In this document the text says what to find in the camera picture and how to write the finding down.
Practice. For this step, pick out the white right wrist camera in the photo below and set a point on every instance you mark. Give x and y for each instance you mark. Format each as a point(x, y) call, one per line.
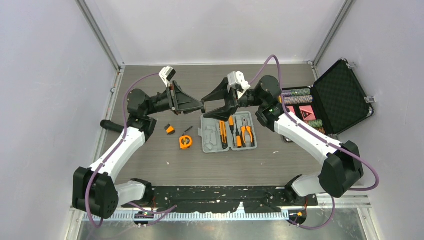
point(236, 80)

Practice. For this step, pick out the orange tape measure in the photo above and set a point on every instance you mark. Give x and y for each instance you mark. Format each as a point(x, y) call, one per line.
point(185, 141)

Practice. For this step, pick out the grey plastic tool case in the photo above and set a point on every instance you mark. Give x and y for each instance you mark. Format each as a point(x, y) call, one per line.
point(209, 132)

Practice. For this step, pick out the black aluminium poker chip case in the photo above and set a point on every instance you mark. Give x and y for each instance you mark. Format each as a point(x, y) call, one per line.
point(337, 98)

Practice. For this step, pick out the orange utility knife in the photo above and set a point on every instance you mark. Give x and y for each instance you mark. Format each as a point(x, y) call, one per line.
point(223, 134)

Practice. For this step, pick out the red card deck with triangle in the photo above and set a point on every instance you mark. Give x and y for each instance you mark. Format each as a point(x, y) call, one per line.
point(307, 113)

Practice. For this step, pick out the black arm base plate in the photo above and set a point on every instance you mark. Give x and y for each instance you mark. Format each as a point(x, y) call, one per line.
point(224, 199)

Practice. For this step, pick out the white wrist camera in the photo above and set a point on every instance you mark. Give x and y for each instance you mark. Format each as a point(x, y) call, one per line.
point(236, 80)
point(166, 75)

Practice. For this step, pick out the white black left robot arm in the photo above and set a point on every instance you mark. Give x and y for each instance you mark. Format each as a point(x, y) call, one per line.
point(94, 188)

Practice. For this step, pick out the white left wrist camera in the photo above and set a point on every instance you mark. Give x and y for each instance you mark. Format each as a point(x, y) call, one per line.
point(166, 75)

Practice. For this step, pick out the orange black pliers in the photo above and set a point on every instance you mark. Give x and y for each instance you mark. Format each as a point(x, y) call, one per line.
point(246, 130)

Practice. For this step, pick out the black orange-tipped tool handle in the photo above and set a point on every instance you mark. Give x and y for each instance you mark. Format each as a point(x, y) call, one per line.
point(111, 126)

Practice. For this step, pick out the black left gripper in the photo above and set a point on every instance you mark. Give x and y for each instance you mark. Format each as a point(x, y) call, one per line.
point(180, 101)

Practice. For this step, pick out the orange phillips screwdriver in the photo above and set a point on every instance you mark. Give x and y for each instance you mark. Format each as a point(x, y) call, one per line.
point(234, 133)

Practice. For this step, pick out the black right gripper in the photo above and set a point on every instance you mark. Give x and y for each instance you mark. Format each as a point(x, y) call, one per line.
point(221, 93)

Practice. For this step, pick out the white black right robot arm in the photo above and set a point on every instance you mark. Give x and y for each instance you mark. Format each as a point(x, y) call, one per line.
point(340, 168)

